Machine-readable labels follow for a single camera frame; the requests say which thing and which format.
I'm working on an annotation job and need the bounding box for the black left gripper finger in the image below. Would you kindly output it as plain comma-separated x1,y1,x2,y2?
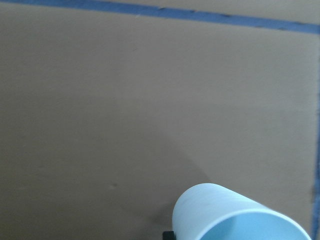
162,231,176,240

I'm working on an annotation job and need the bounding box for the light blue cup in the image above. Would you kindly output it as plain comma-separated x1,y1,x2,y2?
172,183,310,240

